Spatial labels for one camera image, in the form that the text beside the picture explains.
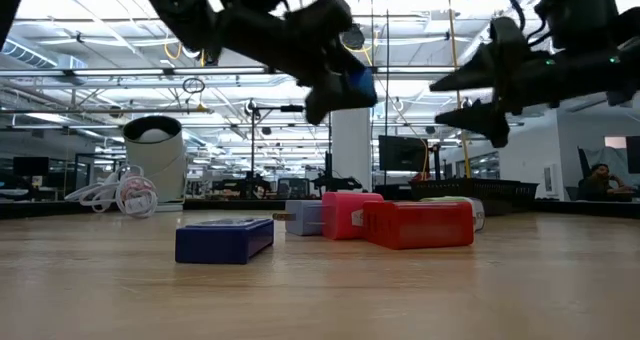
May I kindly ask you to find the black frame stand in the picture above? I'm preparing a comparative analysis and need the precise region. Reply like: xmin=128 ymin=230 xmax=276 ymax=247
xmin=247 ymin=98 xmax=334 ymax=201

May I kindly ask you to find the yellow hanging cable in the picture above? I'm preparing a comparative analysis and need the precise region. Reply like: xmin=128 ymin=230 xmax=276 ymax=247
xmin=443 ymin=0 xmax=474 ymax=181

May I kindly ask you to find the person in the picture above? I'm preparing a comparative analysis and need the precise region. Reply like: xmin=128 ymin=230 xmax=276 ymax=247
xmin=577 ymin=163 xmax=639 ymax=203

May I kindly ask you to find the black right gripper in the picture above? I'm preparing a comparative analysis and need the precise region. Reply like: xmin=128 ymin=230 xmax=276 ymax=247
xmin=429 ymin=16 xmax=640 ymax=149

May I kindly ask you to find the white coiled cable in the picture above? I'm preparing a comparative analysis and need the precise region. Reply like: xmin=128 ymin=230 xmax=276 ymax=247
xmin=64 ymin=164 xmax=160 ymax=220

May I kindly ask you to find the white pillar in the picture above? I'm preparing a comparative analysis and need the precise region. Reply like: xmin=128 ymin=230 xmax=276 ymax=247
xmin=331 ymin=107 xmax=374 ymax=194

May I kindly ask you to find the small dark monitor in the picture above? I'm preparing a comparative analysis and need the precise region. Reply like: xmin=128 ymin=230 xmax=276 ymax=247
xmin=12 ymin=156 xmax=50 ymax=177

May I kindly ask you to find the black hanging cable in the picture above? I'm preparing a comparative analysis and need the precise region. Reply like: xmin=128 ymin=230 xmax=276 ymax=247
xmin=382 ymin=0 xmax=392 ymax=186

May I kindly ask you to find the black cable loop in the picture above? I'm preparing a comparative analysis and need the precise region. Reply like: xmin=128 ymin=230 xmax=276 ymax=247
xmin=181 ymin=77 xmax=207 ymax=95

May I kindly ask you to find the black mesh tray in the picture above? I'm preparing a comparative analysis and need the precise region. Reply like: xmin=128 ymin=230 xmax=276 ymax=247
xmin=408 ymin=177 xmax=540 ymax=217

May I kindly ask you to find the black monitor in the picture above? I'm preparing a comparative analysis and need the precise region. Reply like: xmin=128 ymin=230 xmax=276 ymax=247
xmin=377 ymin=134 xmax=429 ymax=174

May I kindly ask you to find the black ceiling cable reel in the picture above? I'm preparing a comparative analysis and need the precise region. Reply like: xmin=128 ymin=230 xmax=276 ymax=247
xmin=340 ymin=23 xmax=367 ymax=51

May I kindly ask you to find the white rounded item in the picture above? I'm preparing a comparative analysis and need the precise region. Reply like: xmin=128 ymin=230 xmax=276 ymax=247
xmin=138 ymin=127 xmax=174 ymax=144

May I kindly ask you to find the lavender charger plug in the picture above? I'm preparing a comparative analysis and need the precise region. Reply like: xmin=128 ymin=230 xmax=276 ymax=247
xmin=272 ymin=199 xmax=326 ymax=237

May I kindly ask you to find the white cylindrical holder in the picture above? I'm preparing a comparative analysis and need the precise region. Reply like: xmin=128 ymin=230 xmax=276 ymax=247
xmin=122 ymin=114 xmax=189 ymax=212

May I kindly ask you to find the dark wall screen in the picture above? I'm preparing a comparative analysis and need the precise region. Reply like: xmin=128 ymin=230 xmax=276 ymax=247
xmin=625 ymin=135 xmax=640 ymax=175

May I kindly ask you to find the pink charger plug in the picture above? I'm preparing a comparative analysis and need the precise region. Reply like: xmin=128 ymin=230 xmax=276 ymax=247
xmin=321 ymin=191 xmax=385 ymax=241

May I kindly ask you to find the navy blue box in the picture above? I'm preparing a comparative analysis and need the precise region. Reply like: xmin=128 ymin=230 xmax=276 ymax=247
xmin=174 ymin=217 xmax=275 ymax=266

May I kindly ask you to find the white green charger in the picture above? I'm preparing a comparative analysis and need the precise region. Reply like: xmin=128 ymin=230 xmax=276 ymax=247
xmin=419 ymin=195 xmax=486 ymax=232

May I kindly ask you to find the red charger block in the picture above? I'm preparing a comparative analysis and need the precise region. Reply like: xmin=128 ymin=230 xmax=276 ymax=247
xmin=362 ymin=200 xmax=475 ymax=251

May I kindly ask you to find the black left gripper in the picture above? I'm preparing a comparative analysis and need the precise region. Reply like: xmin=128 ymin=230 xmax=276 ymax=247
xmin=219 ymin=0 xmax=379 ymax=126

